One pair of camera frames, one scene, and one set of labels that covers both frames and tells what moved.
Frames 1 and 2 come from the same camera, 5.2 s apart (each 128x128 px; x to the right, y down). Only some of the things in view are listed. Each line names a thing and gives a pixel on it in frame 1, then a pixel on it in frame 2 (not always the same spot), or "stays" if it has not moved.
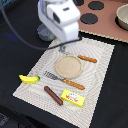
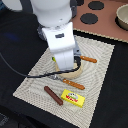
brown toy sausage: [53, 95] stays
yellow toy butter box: [73, 98] stays
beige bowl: [121, 18] stays
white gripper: [61, 17] → [61, 40]
